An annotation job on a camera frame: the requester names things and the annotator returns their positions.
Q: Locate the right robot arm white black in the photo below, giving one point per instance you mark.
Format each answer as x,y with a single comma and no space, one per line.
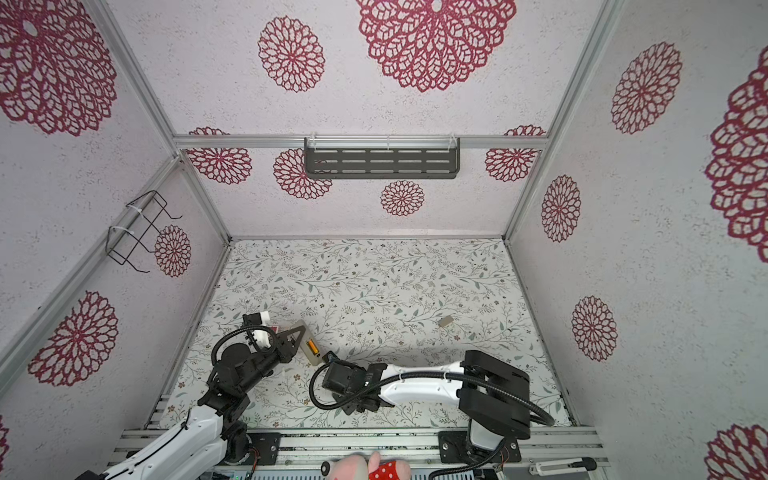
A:
494,395

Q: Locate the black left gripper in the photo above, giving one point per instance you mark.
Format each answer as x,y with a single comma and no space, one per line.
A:
287,349

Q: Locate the beige remote control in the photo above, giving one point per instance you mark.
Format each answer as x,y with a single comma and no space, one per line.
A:
305,336

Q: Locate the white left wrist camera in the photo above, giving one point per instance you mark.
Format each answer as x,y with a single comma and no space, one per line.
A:
261,338

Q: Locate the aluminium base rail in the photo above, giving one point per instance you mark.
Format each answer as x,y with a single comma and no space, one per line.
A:
427,436

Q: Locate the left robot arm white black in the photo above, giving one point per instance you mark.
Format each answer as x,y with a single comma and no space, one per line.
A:
212,431

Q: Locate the pink plush toy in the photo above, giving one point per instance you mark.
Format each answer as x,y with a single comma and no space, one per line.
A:
358,467

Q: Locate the dark metal wall shelf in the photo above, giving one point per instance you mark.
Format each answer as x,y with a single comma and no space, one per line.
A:
382,160

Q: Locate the black wire wall basket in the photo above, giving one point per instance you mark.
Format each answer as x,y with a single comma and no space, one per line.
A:
123,241

